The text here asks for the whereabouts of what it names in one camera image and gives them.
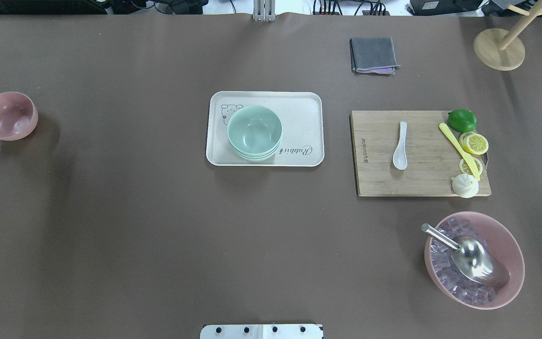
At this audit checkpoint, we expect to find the yellow lemon slice upper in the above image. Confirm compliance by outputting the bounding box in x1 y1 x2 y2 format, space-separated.
458 131 490 156

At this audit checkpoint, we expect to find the large pink ice bowl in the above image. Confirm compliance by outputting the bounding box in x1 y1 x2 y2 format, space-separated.
424 211 525 310

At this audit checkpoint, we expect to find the metal ice scoop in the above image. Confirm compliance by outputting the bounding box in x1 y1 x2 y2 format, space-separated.
420 223 510 288

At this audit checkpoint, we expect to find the small pink bowl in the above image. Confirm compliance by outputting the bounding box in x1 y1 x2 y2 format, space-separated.
0 92 38 141

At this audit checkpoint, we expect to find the green toy lime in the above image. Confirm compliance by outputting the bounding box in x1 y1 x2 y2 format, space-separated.
447 109 477 133

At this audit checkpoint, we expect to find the green bowl stack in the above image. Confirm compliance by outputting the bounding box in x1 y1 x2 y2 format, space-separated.
227 105 283 161

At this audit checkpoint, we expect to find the folded grey cloth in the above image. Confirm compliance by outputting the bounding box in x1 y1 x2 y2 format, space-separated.
349 37 400 75

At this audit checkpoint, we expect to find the yellow lemon slice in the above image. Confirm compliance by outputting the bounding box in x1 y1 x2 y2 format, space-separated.
459 157 484 176
458 131 490 156

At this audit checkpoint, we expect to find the yellow lemon slice lower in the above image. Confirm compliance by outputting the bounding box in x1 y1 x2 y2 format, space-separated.
459 157 484 176

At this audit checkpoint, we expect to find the yellow plastic knife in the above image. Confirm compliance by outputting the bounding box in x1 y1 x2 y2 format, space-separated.
438 123 480 180

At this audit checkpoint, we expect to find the bamboo cutting board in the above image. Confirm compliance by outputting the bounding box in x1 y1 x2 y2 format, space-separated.
350 110 492 197

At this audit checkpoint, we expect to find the wooden mug tree stand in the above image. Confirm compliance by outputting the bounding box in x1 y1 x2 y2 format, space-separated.
473 0 542 71

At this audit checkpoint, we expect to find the cream rabbit tray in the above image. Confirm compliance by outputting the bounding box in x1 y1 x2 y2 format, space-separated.
205 91 325 167

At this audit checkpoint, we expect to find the aluminium frame post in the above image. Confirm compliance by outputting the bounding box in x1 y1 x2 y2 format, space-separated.
253 0 276 22

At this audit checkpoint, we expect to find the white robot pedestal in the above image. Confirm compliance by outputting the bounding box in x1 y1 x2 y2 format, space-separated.
199 323 324 339

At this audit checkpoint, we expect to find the white ceramic spoon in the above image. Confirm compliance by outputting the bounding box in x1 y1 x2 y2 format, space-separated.
392 121 408 171

